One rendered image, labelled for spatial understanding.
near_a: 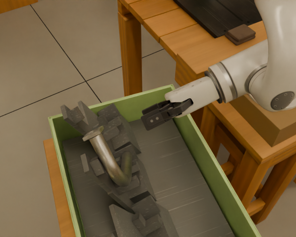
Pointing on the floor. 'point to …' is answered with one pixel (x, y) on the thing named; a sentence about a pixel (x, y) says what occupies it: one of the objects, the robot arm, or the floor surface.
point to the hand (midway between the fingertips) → (148, 118)
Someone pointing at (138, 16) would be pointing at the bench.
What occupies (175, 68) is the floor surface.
